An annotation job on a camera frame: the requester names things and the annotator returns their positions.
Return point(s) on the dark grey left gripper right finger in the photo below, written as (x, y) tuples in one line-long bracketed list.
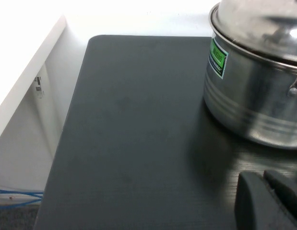
[(287, 189)]

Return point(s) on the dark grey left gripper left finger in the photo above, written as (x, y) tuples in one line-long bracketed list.
[(258, 206)]

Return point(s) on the stainless steel lid black knob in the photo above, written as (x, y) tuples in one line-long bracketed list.
[(253, 21)]

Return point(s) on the black table mat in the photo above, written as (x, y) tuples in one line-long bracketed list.
[(138, 131)]

